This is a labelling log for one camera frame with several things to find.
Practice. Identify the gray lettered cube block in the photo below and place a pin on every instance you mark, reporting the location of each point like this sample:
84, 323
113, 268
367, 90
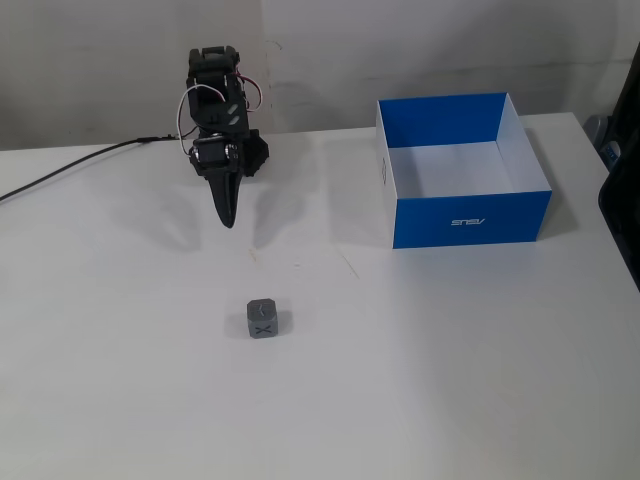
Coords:
262, 320

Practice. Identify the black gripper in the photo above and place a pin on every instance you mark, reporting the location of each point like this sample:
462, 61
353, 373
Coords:
215, 154

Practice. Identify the black plastic case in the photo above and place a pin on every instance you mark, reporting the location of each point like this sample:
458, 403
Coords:
622, 200

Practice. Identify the blue white cardboard box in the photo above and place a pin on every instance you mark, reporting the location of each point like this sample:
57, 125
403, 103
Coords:
465, 225

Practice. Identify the gray plastic object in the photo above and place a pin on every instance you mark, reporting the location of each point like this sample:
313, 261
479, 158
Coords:
602, 135

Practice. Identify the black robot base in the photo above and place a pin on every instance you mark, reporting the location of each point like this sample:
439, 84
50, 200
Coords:
260, 152

